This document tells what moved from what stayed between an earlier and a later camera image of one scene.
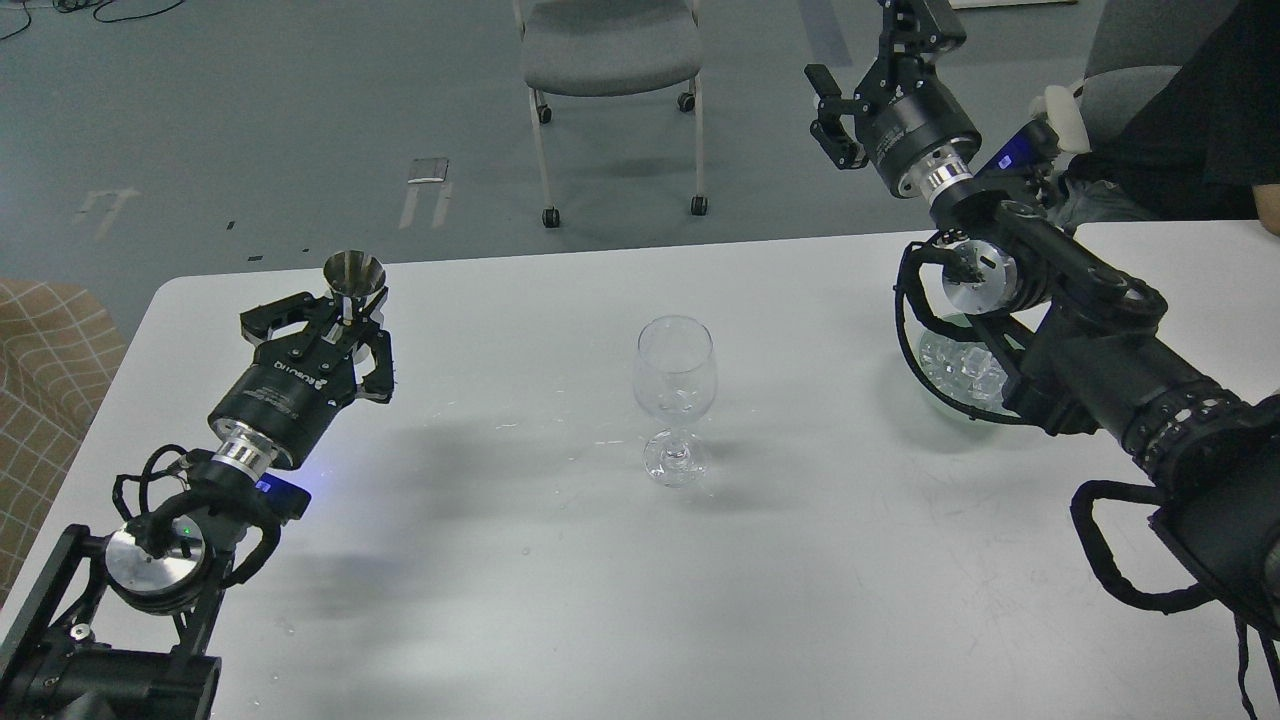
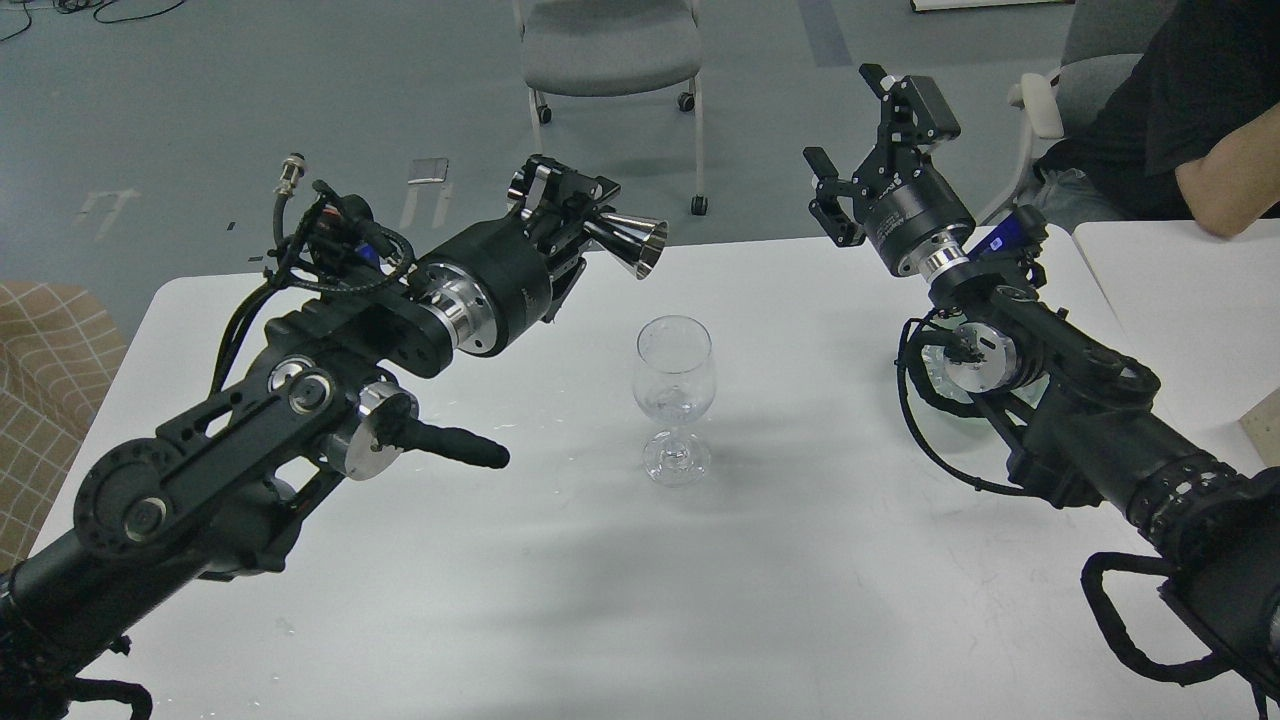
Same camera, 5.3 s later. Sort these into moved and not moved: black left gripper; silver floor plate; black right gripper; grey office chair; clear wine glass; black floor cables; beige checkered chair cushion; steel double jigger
Moved: steel double jigger; black left gripper; black right gripper
Not moved: black floor cables; grey office chair; beige checkered chair cushion; clear wine glass; silver floor plate
